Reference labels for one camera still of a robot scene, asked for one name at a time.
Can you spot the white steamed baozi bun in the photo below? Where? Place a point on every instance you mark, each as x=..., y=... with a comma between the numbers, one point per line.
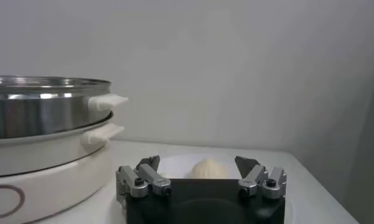
x=209, y=170

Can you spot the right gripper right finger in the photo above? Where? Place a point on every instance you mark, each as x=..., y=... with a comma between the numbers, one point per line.
x=255, y=179

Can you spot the white round plate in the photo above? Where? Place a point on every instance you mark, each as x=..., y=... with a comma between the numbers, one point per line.
x=177, y=167

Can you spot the perforated steel steamer basket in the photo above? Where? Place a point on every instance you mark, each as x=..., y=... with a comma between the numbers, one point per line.
x=37, y=112

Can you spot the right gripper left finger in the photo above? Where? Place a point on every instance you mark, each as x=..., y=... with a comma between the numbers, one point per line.
x=153, y=179

